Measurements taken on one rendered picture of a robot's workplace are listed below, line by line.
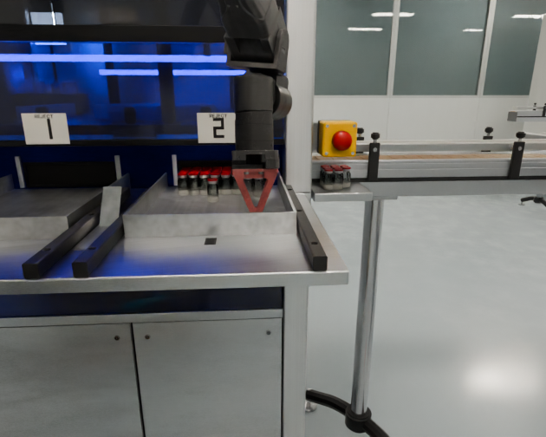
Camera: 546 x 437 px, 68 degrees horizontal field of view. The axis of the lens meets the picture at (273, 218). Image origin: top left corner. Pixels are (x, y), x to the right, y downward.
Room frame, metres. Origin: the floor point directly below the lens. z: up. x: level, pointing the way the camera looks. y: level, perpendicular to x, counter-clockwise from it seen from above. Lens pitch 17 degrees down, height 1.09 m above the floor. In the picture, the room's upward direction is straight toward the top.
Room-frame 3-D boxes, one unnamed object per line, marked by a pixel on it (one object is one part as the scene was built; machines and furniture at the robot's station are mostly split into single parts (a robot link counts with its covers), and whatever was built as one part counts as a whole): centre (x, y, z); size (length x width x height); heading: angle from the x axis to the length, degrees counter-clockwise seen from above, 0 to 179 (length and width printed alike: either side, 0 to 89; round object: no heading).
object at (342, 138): (0.85, -0.14, 0.99); 0.04 x 0.04 x 0.04; 4
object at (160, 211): (0.76, 0.10, 0.90); 0.34 x 0.26 x 0.04; 4
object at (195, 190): (0.84, 0.11, 0.90); 0.18 x 0.02 x 0.05; 94
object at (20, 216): (0.74, 0.44, 0.90); 0.34 x 0.26 x 0.04; 4
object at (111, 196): (0.60, 0.27, 0.91); 0.14 x 0.03 x 0.06; 3
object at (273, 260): (0.68, 0.27, 0.87); 0.70 x 0.48 x 0.02; 94
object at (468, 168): (1.05, -0.41, 0.92); 0.69 x 0.16 x 0.16; 94
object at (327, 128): (0.89, -0.14, 0.99); 0.08 x 0.07 x 0.07; 4
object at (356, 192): (0.93, -0.15, 0.87); 0.14 x 0.13 x 0.02; 4
